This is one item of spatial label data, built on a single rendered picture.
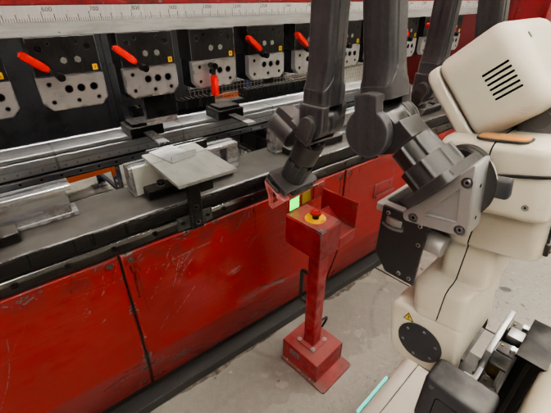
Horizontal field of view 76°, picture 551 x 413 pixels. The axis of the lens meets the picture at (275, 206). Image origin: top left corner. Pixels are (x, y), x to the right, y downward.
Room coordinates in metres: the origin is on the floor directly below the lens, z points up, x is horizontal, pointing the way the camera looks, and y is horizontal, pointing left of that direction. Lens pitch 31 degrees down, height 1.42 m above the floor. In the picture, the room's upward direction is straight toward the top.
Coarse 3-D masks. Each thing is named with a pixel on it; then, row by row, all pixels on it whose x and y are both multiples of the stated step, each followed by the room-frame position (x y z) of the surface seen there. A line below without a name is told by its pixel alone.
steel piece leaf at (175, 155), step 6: (168, 150) 1.05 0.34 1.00; (174, 150) 1.05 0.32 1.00; (180, 150) 1.05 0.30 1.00; (192, 150) 1.00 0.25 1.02; (156, 156) 1.00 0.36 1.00; (162, 156) 1.00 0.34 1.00; (168, 156) 1.00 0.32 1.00; (174, 156) 0.95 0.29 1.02; (180, 156) 0.97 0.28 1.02; (186, 156) 0.98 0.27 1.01; (192, 156) 1.00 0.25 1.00; (174, 162) 0.95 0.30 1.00
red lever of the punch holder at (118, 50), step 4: (112, 48) 0.95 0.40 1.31; (116, 48) 0.95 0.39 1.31; (120, 48) 0.95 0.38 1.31; (116, 52) 0.95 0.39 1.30; (120, 52) 0.95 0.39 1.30; (124, 52) 0.96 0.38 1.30; (128, 52) 0.97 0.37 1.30; (124, 56) 0.96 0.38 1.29; (128, 56) 0.96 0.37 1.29; (132, 56) 0.97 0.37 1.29; (128, 60) 0.96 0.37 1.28; (132, 60) 0.97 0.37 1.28; (136, 60) 0.98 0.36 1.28; (136, 64) 0.98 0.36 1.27; (140, 64) 0.98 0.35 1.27; (140, 68) 0.99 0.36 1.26; (144, 68) 0.98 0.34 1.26; (148, 68) 0.99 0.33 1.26
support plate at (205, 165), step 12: (192, 144) 1.10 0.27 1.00; (144, 156) 1.00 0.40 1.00; (204, 156) 1.00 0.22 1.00; (216, 156) 1.00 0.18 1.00; (156, 168) 0.92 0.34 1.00; (168, 168) 0.91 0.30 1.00; (180, 168) 0.91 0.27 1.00; (192, 168) 0.91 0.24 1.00; (204, 168) 0.91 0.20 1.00; (216, 168) 0.91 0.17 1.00; (228, 168) 0.91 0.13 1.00; (180, 180) 0.84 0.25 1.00; (192, 180) 0.84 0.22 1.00; (204, 180) 0.85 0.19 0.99
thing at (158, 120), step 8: (152, 96) 1.06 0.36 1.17; (160, 96) 1.07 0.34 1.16; (168, 96) 1.09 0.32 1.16; (144, 104) 1.04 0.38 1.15; (152, 104) 1.06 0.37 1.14; (160, 104) 1.07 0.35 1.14; (168, 104) 1.09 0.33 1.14; (176, 104) 1.10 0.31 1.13; (144, 112) 1.05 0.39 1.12; (152, 112) 1.05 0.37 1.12; (160, 112) 1.07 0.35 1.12; (168, 112) 1.08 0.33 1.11; (176, 112) 1.10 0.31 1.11; (152, 120) 1.06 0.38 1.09; (160, 120) 1.07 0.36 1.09; (168, 120) 1.09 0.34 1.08
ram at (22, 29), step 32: (0, 0) 0.85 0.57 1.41; (32, 0) 0.89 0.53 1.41; (64, 0) 0.93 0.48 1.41; (96, 0) 0.97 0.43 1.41; (128, 0) 1.02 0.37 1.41; (160, 0) 1.07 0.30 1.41; (192, 0) 1.13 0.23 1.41; (224, 0) 1.19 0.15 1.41; (256, 0) 1.26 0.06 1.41; (288, 0) 1.34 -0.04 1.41; (352, 0) 1.53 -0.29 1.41; (416, 0) 1.79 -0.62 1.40; (0, 32) 0.84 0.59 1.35; (32, 32) 0.88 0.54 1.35; (64, 32) 0.92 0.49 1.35; (96, 32) 0.96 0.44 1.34
